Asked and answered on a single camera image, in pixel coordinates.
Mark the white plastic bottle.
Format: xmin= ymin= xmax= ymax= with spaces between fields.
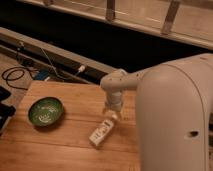
xmin=89 ymin=114 xmax=118 ymax=148

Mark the white cable with plug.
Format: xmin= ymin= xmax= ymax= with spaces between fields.
xmin=39 ymin=46 xmax=87 ymax=82

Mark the black device at left edge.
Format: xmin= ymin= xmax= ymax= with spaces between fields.
xmin=0 ymin=86 xmax=16 ymax=135

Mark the metal floor rail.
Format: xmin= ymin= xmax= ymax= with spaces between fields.
xmin=0 ymin=27 xmax=115 ymax=77

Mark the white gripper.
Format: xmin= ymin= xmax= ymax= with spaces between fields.
xmin=103 ymin=91 xmax=123 ymax=120

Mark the green ceramic bowl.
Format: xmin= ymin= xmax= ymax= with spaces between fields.
xmin=28 ymin=97 xmax=64 ymax=127

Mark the blue box on floor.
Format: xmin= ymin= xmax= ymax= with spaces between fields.
xmin=34 ymin=70 xmax=50 ymax=81

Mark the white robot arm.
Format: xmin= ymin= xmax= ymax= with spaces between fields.
xmin=100 ymin=53 xmax=213 ymax=171

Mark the black coiled cable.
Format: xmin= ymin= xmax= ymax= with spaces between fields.
xmin=1 ymin=65 xmax=39 ymax=90

